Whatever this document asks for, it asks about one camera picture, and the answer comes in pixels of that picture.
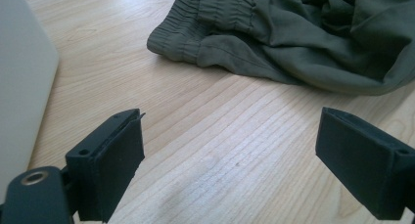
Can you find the olive green pants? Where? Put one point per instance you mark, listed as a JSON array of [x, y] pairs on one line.
[[310, 38]]

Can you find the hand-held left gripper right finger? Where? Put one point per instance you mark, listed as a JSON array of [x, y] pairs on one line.
[[365, 162]]

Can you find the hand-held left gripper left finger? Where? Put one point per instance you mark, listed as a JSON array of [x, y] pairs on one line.
[[107, 171]]

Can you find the white plastic bin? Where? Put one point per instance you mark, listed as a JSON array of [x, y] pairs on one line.
[[19, 87]]

